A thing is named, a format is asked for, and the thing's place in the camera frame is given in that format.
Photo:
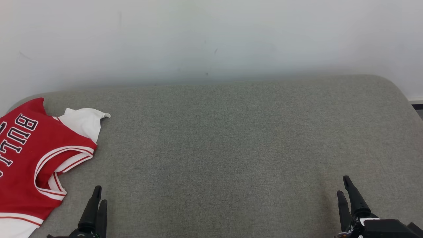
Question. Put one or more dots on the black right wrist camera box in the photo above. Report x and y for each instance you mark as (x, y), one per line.
(386, 229)

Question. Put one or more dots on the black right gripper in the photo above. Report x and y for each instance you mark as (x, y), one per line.
(355, 229)

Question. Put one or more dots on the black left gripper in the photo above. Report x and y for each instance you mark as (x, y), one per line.
(86, 234)

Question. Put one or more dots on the red Bulls basketball jersey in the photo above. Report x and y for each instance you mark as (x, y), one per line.
(29, 158)

